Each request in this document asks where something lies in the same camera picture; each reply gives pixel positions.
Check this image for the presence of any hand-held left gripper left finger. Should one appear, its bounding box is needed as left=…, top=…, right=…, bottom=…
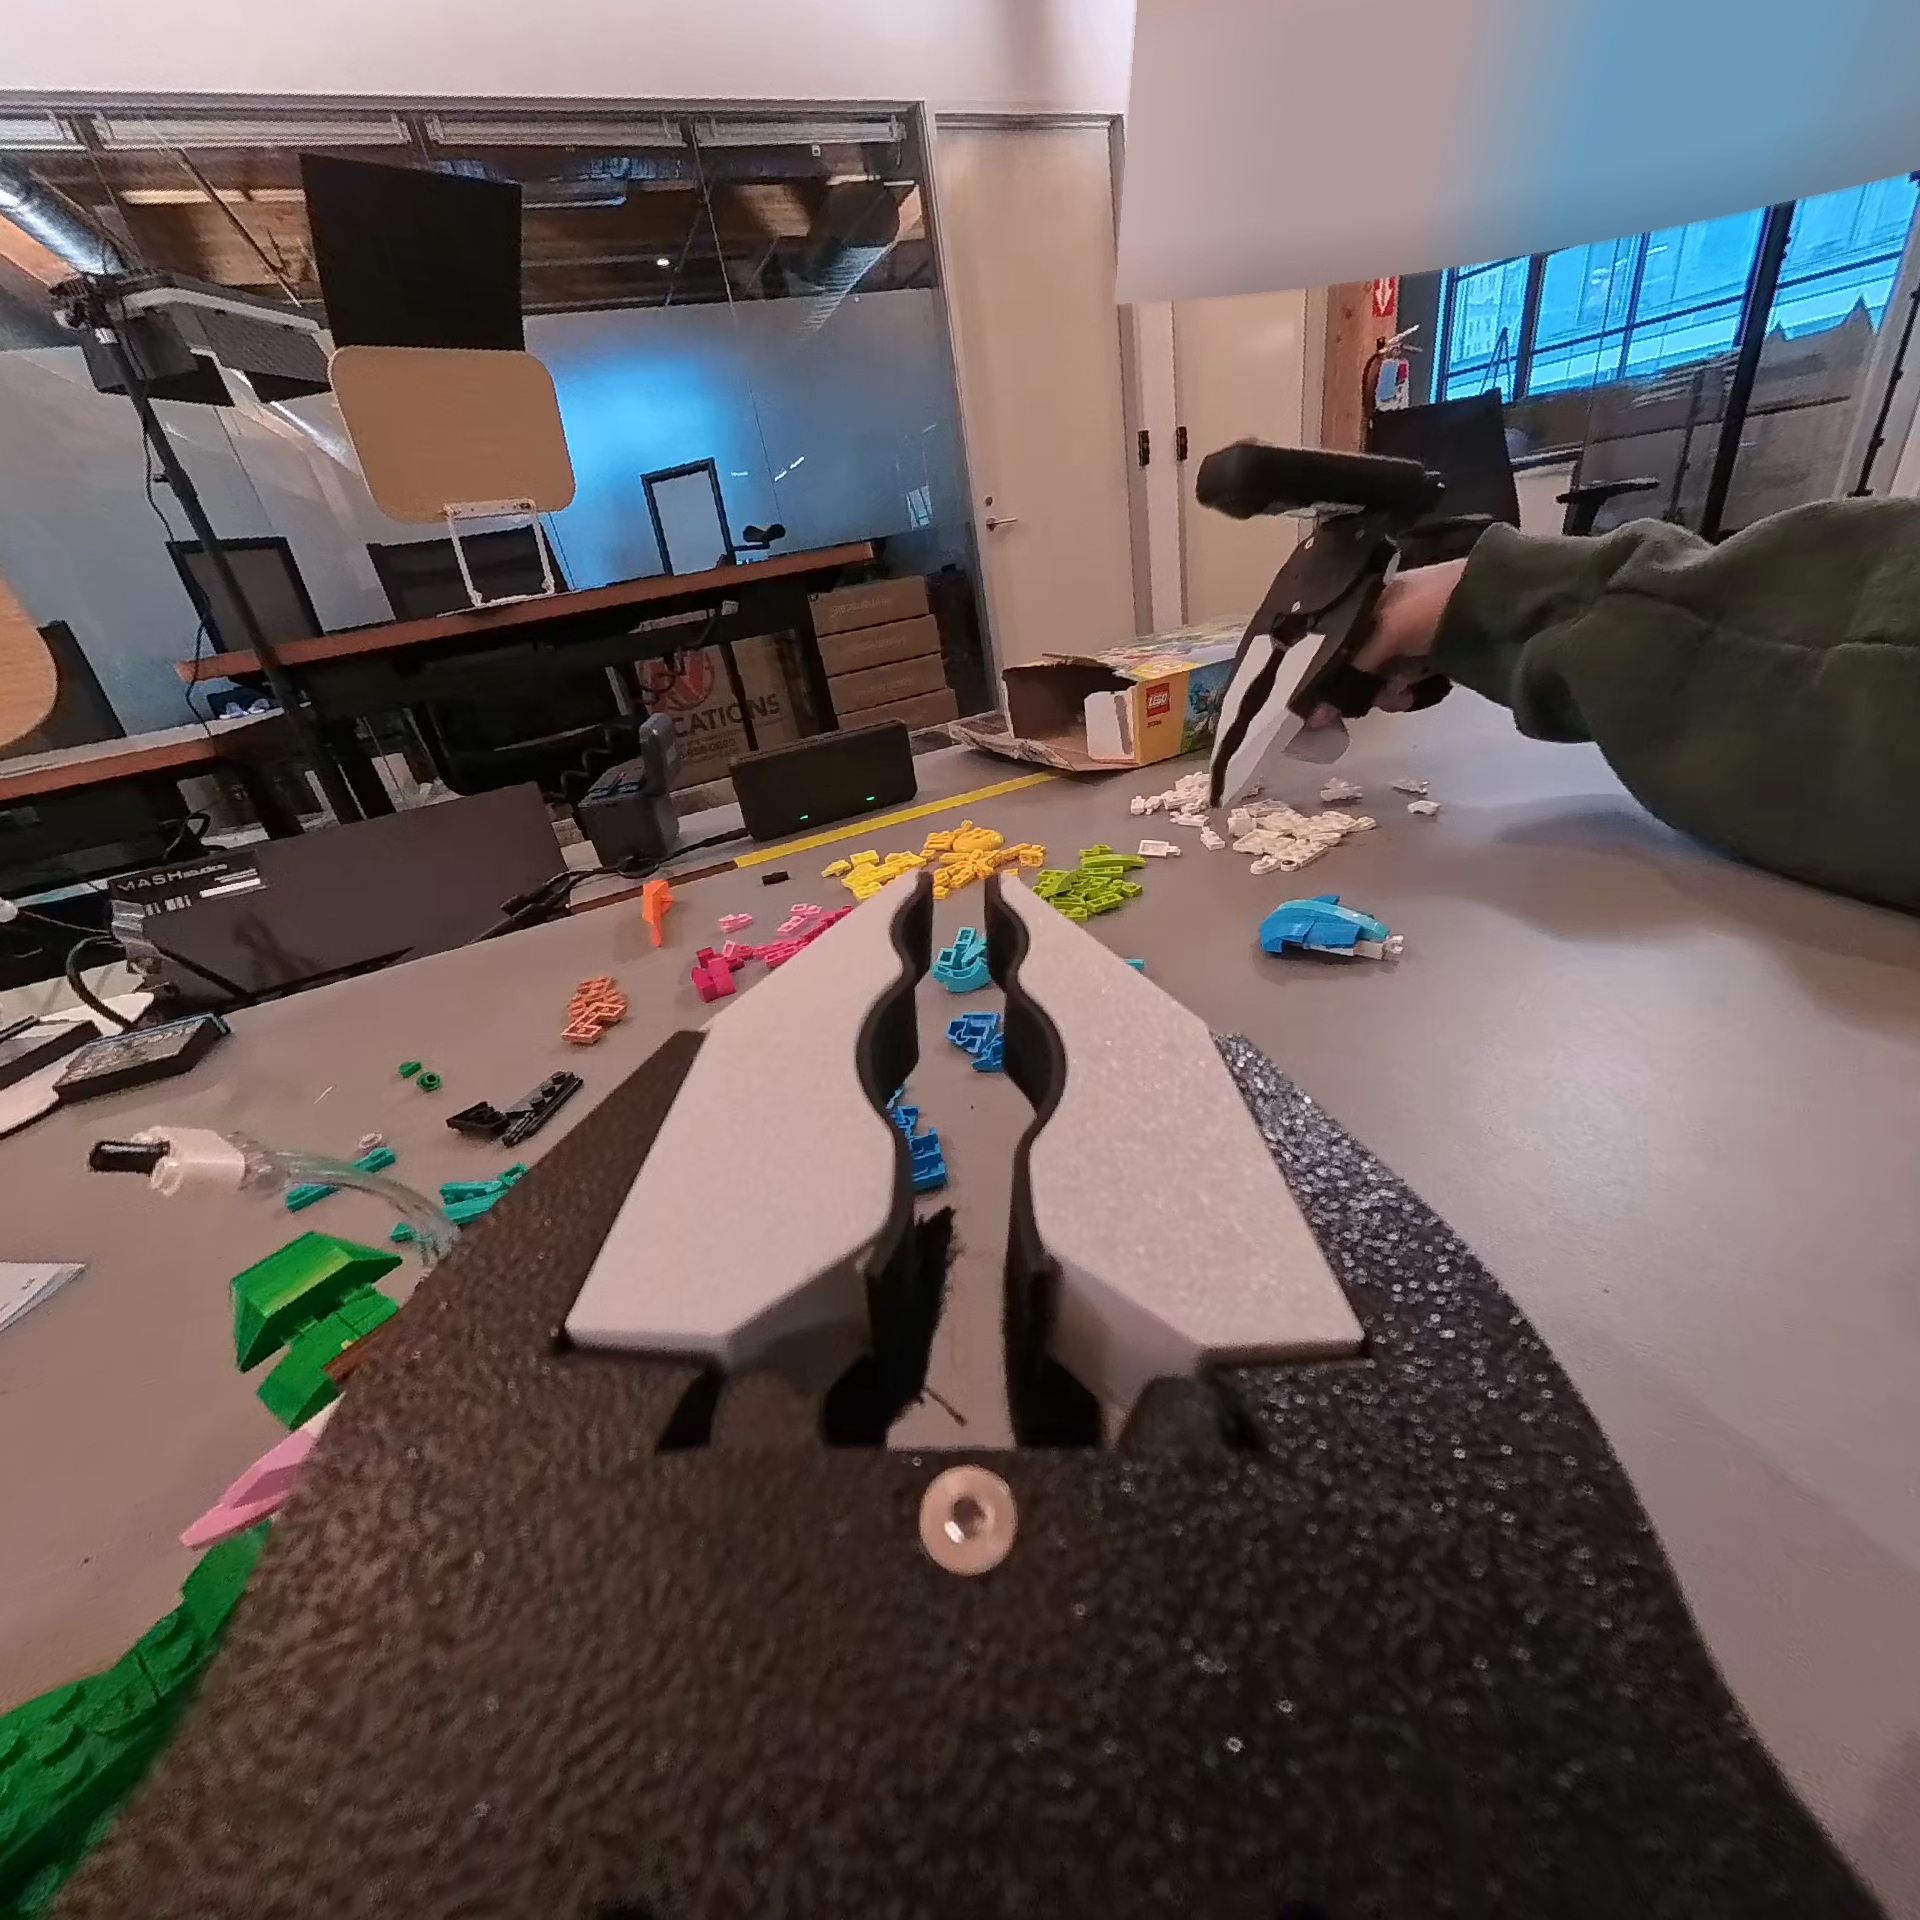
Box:
left=563, top=871, right=962, bottom=1444

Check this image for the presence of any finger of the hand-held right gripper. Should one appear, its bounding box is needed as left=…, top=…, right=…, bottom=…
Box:
left=1207, top=625, right=1279, bottom=810
left=1218, top=631, right=1350, bottom=800

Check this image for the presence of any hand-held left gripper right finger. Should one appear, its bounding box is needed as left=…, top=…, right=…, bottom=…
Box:
left=983, top=871, right=1368, bottom=1453

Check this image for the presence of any pile of white lego pieces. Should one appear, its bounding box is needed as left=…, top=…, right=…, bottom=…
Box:
left=1129, top=766, right=1446, bottom=880

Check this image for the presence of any green lego plant model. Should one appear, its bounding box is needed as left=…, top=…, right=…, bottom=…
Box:
left=0, top=1230, right=410, bottom=1920

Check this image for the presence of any person's right forearm green sleeve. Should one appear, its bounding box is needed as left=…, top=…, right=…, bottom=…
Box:
left=1430, top=495, right=1920, bottom=917

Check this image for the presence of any lego set cardboard box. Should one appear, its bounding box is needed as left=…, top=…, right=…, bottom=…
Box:
left=949, top=622, right=1264, bottom=776

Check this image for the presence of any pile of magenta lego pieces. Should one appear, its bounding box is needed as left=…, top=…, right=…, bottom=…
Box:
left=688, top=896, right=859, bottom=1002

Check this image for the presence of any pile of lime lego pieces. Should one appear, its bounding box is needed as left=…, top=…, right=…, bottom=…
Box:
left=1031, top=844, right=1153, bottom=924

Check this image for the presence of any blue lego dolphin model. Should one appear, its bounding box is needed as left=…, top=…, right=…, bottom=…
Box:
left=1258, top=893, right=1406, bottom=962

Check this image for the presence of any pile of black lego pieces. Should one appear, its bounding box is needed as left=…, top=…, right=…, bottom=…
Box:
left=445, top=1070, right=585, bottom=1152

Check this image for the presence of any pile of azure lego pieces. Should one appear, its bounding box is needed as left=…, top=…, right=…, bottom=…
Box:
left=931, top=926, right=1010, bottom=1077

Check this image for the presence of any pile of teal lego pieces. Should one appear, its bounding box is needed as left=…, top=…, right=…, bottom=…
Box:
left=285, top=1145, right=531, bottom=1249

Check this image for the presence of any pile of yellow lego pieces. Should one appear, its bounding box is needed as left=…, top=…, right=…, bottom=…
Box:
left=818, top=821, right=1051, bottom=904

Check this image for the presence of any person's right hand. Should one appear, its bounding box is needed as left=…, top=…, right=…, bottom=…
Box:
left=1304, top=562, right=1475, bottom=735

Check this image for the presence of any red fire extinguisher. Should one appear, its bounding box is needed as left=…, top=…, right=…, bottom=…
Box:
left=1355, top=329, right=1423, bottom=455

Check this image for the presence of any black office chair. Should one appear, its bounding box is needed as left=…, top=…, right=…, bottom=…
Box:
left=1370, top=389, right=1521, bottom=530

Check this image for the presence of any pile of blue wedge pieces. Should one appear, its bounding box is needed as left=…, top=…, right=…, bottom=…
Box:
left=885, top=1086, right=954, bottom=1197

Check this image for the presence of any white door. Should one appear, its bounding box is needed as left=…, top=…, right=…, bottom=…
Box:
left=934, top=117, right=1144, bottom=695

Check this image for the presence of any yellow tape strip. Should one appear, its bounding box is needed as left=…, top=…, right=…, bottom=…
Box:
left=731, top=768, right=1062, bottom=872

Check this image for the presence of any grey battery charger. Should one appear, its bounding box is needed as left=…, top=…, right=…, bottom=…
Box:
left=576, top=710, right=681, bottom=876

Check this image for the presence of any stack of cardboard boxes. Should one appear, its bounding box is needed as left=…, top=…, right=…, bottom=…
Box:
left=807, top=576, right=962, bottom=735

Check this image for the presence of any black charging box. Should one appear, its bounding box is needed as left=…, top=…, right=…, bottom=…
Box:
left=730, top=720, right=921, bottom=844

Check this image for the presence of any printed cardboard box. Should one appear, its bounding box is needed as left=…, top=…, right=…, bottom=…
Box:
left=631, top=636, right=830, bottom=800

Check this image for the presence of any black equipment case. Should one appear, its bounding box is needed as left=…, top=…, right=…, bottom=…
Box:
left=113, top=782, right=570, bottom=1002

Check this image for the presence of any brown top desk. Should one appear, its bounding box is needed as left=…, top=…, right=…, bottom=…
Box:
left=177, top=540, right=882, bottom=841
left=0, top=718, right=362, bottom=903

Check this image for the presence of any black power adapter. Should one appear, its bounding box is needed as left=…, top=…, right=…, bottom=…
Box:
left=51, top=1013, right=237, bottom=1105

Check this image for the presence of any wooden board on white stand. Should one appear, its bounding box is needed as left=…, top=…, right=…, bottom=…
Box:
left=328, top=345, right=578, bottom=614
left=0, top=576, right=63, bottom=760

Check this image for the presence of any black overhead light panel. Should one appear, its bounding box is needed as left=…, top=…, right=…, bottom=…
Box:
left=297, top=151, right=527, bottom=356

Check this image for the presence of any studio light on black stand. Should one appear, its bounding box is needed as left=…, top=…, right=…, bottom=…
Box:
left=49, top=269, right=369, bottom=826

